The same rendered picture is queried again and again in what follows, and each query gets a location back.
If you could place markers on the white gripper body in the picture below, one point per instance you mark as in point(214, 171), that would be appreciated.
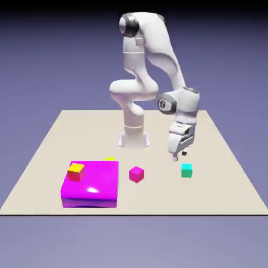
point(175, 142)

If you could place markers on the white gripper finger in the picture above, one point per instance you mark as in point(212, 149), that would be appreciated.
point(175, 157)
point(184, 153)

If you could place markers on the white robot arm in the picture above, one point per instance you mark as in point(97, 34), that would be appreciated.
point(146, 52)

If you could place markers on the small teal cube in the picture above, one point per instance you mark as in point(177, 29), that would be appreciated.
point(186, 170)

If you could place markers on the small magenta cube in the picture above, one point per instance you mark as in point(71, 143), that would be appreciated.
point(136, 174)

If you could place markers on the small yellow cube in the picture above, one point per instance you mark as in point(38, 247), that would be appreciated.
point(109, 159)

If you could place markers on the small orange cube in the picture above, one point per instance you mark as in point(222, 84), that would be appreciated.
point(76, 172)

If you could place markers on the large magenta box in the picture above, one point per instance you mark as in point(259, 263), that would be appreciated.
point(94, 184)

